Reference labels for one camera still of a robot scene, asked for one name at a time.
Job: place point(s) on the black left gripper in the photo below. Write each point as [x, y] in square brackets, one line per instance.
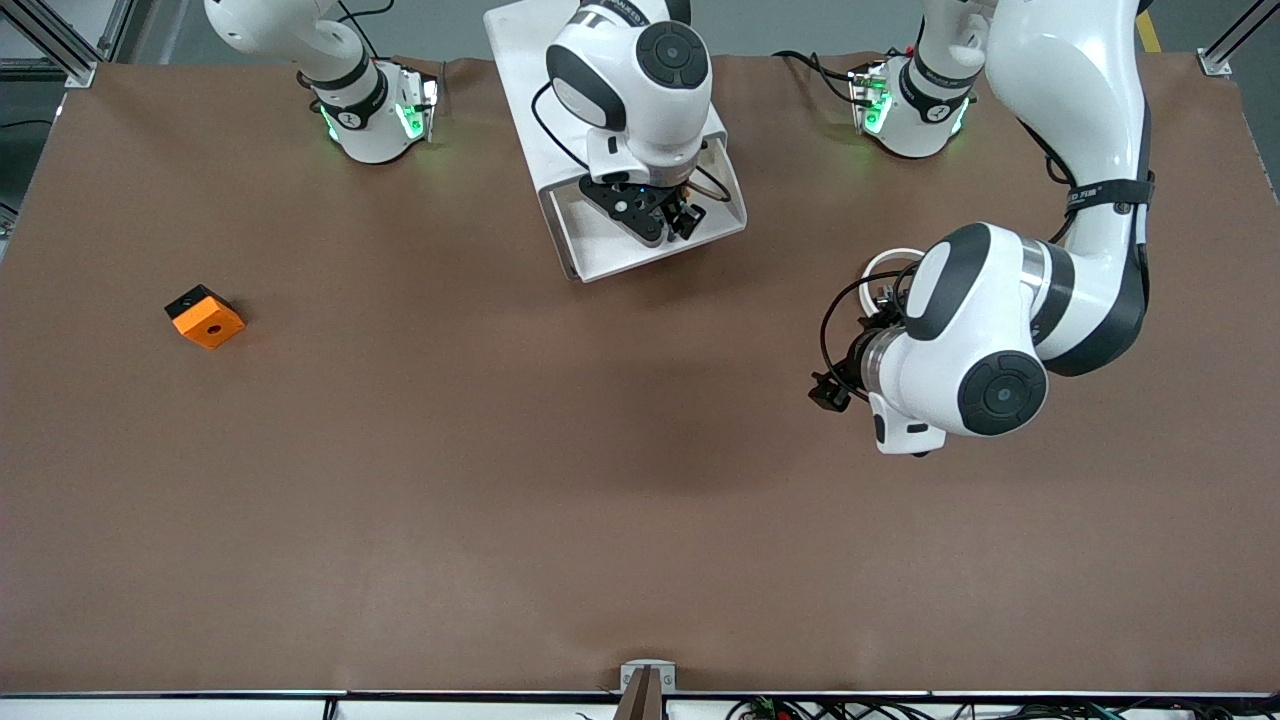
[853, 366]

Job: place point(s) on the brown table cover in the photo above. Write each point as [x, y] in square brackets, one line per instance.
[500, 500]

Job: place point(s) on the grey metal bracket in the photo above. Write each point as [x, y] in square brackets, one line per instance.
[668, 680]

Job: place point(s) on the orange and black button housing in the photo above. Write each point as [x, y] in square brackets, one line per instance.
[210, 325]

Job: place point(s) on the aluminium profile frame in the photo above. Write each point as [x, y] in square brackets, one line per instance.
[1215, 62]
[80, 72]

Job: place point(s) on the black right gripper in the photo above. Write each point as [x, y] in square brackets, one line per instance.
[682, 217]

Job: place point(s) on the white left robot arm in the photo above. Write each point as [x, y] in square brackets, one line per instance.
[1070, 100]

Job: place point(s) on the white table edge rail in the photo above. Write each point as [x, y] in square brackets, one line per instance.
[150, 710]

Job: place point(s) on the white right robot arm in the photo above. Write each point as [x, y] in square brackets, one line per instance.
[640, 90]

